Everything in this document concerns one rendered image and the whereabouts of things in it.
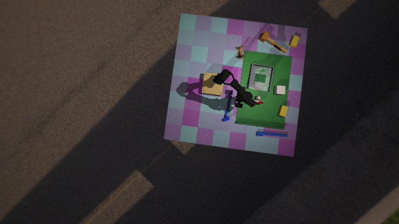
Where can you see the white cube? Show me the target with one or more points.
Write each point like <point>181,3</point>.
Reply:
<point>280,90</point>

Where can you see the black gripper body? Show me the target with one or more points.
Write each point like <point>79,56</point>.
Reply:
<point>239,105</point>

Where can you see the orange wooden mallet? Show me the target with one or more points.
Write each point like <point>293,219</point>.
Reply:
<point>265,37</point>

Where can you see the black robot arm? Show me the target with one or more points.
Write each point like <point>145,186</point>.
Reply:
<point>245,96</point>

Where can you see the green mat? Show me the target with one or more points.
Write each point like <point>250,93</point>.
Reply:
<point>267,113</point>

